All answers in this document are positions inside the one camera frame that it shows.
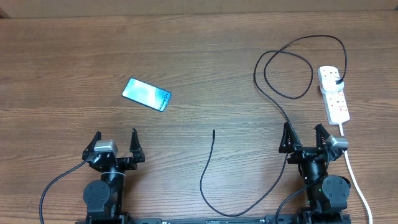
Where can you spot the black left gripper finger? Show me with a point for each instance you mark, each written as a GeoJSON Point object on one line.
{"type": "Point", "coordinates": [135, 146]}
{"type": "Point", "coordinates": [90, 147]}

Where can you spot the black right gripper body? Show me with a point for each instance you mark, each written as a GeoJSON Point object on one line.
{"type": "Point", "coordinates": [301, 154]}

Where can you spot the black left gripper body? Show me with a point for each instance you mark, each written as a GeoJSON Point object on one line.
{"type": "Point", "coordinates": [125, 164]}

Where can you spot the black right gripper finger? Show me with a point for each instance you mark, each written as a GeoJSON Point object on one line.
{"type": "Point", "coordinates": [321, 136]}
{"type": "Point", "coordinates": [290, 141]}

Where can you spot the smartphone with light blue screen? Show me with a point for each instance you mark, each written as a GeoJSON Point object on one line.
{"type": "Point", "coordinates": [146, 94]}

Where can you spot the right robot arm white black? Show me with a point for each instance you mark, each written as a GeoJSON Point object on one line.
{"type": "Point", "coordinates": [327, 195]}

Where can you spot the white USB charger plug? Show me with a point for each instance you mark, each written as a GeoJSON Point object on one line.
{"type": "Point", "coordinates": [328, 84]}

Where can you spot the white power strip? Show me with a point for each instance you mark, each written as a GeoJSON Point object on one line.
{"type": "Point", "coordinates": [335, 103]}

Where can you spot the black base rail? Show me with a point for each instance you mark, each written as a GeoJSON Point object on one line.
{"type": "Point", "coordinates": [268, 219]}

